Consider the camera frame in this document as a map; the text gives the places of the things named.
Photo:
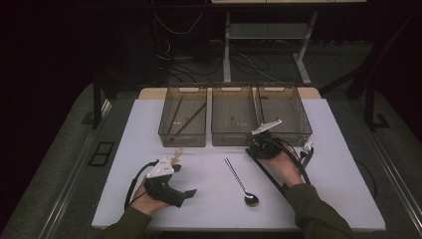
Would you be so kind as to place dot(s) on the person's left hand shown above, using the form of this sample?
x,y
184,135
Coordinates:
x,y
147,204

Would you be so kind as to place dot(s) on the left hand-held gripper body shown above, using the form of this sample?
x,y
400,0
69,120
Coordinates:
x,y
159,186

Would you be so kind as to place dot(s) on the person's right hand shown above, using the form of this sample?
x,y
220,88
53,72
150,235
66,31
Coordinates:
x,y
285,169

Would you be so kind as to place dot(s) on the black floor socket frame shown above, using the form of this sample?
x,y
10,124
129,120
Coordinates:
x,y
101,153

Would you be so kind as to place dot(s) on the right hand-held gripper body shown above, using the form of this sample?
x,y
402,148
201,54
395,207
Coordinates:
x,y
262,146

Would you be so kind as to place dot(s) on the black metal stand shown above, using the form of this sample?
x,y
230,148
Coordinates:
x,y
369,106
97,106

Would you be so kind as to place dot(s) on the grey metal-legged desk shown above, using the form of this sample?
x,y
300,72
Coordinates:
x,y
227,49

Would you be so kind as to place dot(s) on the transparent grey plastic bin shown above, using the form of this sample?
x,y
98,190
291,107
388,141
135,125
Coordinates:
x,y
182,141
232,139
292,113

